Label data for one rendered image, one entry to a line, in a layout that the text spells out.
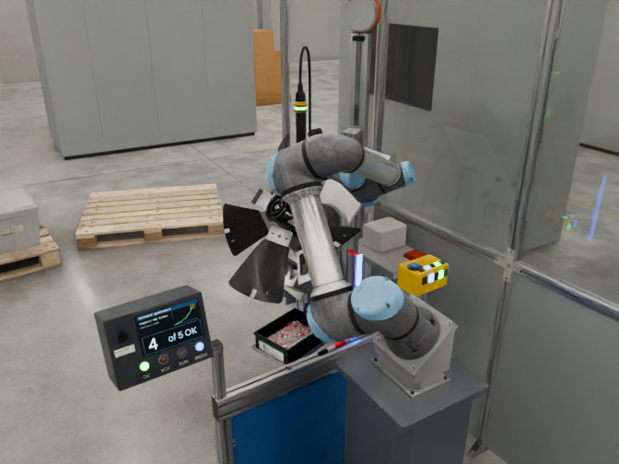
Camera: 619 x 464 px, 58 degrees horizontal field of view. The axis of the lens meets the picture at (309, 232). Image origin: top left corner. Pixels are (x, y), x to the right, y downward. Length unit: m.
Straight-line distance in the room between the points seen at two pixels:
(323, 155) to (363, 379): 0.63
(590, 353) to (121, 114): 6.26
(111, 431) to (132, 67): 5.19
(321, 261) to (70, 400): 2.12
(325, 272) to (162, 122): 6.28
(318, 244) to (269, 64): 8.81
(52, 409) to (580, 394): 2.48
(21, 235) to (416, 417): 3.73
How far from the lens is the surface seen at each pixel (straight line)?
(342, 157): 1.46
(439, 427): 1.62
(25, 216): 4.66
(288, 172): 1.49
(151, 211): 5.15
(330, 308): 1.45
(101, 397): 3.27
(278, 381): 1.86
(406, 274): 2.03
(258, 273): 2.12
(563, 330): 2.31
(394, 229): 2.60
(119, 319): 1.47
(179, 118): 7.66
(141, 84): 7.47
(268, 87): 10.26
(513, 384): 2.58
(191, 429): 2.96
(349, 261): 2.47
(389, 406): 1.53
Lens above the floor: 2.01
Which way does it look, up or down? 24 degrees down
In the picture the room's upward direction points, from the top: straight up
